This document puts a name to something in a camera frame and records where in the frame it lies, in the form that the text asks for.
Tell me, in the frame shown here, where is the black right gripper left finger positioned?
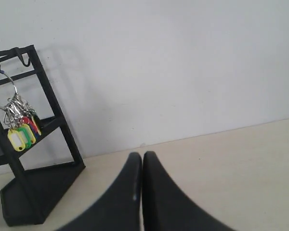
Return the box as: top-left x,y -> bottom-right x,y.
59,152 -> 142,231

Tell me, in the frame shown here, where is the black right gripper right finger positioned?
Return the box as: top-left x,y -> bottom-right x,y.
143,151 -> 233,231

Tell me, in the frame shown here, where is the bunch of colourful key tags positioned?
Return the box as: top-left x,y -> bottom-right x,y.
0,69 -> 42,152

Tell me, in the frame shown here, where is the black metal two-tier rack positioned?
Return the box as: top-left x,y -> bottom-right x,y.
0,45 -> 84,227

